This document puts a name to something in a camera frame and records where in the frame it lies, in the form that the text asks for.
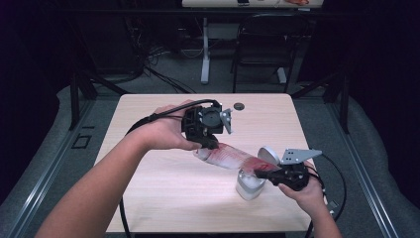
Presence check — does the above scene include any grey metal box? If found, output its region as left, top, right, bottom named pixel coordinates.
left=207, top=23, right=243, bottom=41

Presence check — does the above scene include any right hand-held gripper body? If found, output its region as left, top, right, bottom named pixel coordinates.
left=270, top=149, right=323, bottom=192

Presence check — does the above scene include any person's left hand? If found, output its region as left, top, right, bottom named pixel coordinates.
left=140, top=99, right=203, bottom=152

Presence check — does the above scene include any person's right hand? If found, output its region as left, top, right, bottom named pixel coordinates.
left=277, top=162, right=326, bottom=217

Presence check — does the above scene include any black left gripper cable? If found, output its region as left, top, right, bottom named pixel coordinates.
left=118, top=98, right=222, bottom=238

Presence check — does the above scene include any white container with flip lid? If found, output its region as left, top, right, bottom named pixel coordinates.
left=235, top=146, right=282, bottom=201

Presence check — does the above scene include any aluminium floor rail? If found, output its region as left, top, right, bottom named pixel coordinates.
left=3, top=98, right=97, bottom=238
left=325, top=102, right=400, bottom=238

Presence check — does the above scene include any black folding chair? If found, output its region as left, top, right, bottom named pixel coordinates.
left=231, top=13, right=313, bottom=94

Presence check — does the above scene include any bundle of floor cables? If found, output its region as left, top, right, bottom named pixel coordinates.
left=125, top=16, right=198, bottom=95

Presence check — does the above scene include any black metal stand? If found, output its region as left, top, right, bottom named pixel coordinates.
left=67, top=70, right=130, bottom=132
left=290, top=72, right=351, bottom=135

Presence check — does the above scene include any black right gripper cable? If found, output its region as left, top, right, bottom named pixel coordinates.
left=305, top=153, right=348, bottom=238

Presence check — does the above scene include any grey tape strip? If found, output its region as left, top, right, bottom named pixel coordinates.
left=326, top=199, right=340, bottom=214

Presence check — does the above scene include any white desk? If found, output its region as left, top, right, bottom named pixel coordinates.
left=181, top=0, right=328, bottom=85

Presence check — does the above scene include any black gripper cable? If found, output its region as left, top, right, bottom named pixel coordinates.
left=305, top=153, right=348, bottom=238
left=118, top=98, right=222, bottom=238

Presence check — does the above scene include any red and white spouted pouch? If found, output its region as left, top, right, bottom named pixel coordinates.
left=192, top=142, right=280, bottom=174

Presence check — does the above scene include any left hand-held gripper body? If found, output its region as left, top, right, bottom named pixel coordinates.
left=181, top=102, right=235, bottom=140

